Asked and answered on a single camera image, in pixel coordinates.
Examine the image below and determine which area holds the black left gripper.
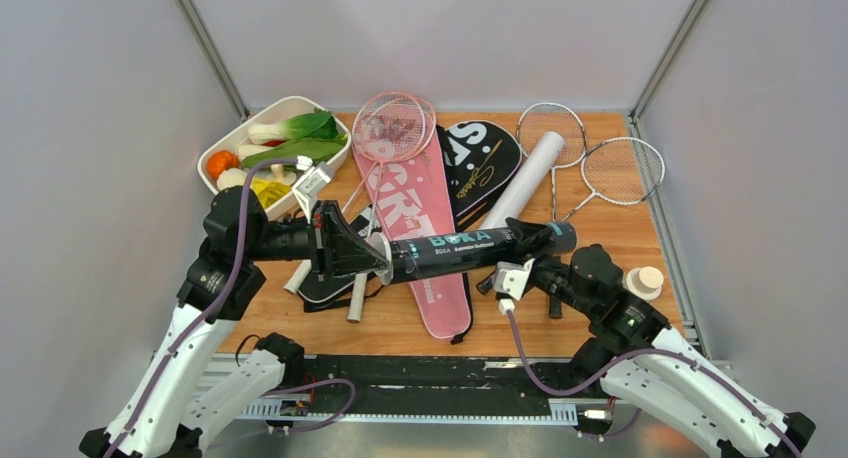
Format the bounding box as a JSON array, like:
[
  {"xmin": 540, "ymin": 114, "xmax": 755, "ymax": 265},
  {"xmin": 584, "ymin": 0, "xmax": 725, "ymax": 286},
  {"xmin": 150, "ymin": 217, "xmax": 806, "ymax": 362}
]
[{"xmin": 244, "ymin": 198, "xmax": 389, "ymax": 279}]

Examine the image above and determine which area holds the clear round tube lid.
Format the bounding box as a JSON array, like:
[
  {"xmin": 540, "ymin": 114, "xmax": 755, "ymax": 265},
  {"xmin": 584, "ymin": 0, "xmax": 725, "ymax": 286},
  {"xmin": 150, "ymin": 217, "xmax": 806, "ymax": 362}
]
[{"xmin": 368, "ymin": 232, "xmax": 393, "ymax": 286}]

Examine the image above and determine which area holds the white shuttlecock tube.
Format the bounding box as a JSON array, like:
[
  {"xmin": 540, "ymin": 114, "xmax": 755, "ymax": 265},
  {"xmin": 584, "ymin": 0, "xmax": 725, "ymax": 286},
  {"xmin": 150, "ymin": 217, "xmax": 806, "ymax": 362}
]
[{"xmin": 479, "ymin": 131, "xmax": 565, "ymax": 229}]

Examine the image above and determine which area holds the black shuttlecock tube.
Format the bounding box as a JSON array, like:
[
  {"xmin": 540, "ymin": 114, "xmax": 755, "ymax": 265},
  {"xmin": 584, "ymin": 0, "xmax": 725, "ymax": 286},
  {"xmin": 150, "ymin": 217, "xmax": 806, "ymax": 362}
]
[{"xmin": 390, "ymin": 221, "xmax": 578, "ymax": 284}]

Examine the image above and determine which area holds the pink badminton racket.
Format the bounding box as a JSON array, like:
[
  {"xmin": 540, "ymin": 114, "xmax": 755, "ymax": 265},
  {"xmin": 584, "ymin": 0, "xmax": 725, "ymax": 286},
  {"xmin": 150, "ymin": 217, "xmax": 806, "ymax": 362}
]
[
  {"xmin": 344, "ymin": 92, "xmax": 429, "ymax": 326},
  {"xmin": 283, "ymin": 93, "xmax": 439, "ymax": 296}
]

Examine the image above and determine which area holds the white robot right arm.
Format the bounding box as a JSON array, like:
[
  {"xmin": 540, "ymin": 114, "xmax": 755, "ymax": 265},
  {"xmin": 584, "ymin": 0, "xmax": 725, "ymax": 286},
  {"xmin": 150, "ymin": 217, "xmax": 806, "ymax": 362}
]
[{"xmin": 496, "ymin": 218, "xmax": 816, "ymax": 457}]

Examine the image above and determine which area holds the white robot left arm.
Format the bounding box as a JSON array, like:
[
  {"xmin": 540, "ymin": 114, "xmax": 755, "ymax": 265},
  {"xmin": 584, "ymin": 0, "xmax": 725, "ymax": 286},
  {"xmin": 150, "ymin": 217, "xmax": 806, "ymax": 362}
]
[{"xmin": 79, "ymin": 185, "xmax": 389, "ymax": 457}]

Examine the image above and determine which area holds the pink racket cover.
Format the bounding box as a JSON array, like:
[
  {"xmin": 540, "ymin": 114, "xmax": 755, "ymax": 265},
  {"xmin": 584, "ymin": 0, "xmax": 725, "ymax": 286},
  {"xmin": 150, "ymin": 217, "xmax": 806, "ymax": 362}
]
[{"xmin": 354, "ymin": 134, "xmax": 472, "ymax": 341}]

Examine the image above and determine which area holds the black racket cover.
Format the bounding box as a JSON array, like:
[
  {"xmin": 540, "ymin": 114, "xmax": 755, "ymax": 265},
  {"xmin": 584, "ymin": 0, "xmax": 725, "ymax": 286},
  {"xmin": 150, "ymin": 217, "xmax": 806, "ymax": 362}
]
[{"xmin": 284, "ymin": 120, "xmax": 524, "ymax": 313}]

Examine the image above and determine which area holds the beige mushroom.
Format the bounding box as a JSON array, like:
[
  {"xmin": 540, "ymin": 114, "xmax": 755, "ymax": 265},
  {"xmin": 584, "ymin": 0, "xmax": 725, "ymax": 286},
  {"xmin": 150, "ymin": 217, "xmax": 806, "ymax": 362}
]
[{"xmin": 270, "ymin": 163, "xmax": 298, "ymax": 187}]

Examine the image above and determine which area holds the yellow napa cabbage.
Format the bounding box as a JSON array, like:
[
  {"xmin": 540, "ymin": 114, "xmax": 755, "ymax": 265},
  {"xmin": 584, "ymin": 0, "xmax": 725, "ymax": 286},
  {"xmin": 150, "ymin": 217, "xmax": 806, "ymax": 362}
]
[{"xmin": 216, "ymin": 168, "xmax": 291, "ymax": 209}]

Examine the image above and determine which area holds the green leafy vegetable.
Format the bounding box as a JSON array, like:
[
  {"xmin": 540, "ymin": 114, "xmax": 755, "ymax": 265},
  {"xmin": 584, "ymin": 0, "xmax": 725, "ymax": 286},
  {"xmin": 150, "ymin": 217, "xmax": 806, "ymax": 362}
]
[{"xmin": 240, "ymin": 134, "xmax": 347, "ymax": 170}]

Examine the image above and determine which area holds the white racket right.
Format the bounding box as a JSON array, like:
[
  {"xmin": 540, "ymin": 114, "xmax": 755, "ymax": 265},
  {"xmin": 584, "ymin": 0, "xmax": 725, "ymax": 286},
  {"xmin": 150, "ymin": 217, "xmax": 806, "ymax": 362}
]
[{"xmin": 561, "ymin": 137, "xmax": 666, "ymax": 221}]

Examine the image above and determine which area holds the white racket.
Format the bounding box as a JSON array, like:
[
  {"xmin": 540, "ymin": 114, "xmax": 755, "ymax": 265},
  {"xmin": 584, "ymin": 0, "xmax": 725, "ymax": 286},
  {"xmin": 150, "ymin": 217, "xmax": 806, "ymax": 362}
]
[
  {"xmin": 561, "ymin": 137, "xmax": 666, "ymax": 221},
  {"xmin": 476, "ymin": 101, "xmax": 588, "ymax": 297}
]

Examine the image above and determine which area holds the white racket left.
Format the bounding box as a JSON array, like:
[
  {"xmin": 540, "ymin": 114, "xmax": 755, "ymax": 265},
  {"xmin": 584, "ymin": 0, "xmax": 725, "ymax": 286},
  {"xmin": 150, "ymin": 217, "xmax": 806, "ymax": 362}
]
[{"xmin": 476, "ymin": 101, "xmax": 588, "ymax": 297}]

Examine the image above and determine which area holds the white tube cap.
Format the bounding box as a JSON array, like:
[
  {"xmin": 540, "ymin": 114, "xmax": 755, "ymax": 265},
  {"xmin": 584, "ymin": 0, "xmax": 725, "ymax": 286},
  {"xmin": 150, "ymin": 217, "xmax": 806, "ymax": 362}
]
[{"xmin": 624, "ymin": 266, "xmax": 665, "ymax": 302}]

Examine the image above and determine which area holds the green bok choy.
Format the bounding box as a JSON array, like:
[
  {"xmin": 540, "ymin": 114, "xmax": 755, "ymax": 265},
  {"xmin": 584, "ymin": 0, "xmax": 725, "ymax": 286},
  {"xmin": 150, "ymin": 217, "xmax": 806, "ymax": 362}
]
[{"xmin": 247, "ymin": 110, "xmax": 338, "ymax": 144}]

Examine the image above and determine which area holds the white rectangular tray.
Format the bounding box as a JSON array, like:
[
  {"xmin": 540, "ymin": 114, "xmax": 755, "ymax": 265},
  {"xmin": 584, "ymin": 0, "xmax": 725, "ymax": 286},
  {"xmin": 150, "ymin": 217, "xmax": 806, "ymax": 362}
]
[{"xmin": 196, "ymin": 95, "xmax": 351, "ymax": 220}]

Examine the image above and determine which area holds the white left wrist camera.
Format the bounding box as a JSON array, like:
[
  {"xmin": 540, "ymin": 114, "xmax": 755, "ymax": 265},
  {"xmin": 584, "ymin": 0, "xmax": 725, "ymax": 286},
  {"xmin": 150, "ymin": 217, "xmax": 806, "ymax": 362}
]
[{"xmin": 292, "ymin": 162, "xmax": 335, "ymax": 223}]

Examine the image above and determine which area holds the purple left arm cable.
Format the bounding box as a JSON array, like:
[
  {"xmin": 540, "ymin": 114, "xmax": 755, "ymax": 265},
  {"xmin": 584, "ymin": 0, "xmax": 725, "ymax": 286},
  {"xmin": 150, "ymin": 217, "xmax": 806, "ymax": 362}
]
[{"xmin": 99, "ymin": 158, "xmax": 357, "ymax": 458}]

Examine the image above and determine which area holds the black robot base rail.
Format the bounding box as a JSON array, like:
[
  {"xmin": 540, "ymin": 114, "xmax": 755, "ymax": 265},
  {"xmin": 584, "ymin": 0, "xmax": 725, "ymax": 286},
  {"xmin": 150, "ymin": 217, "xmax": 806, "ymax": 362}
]
[{"xmin": 264, "ymin": 338, "xmax": 637, "ymax": 420}]

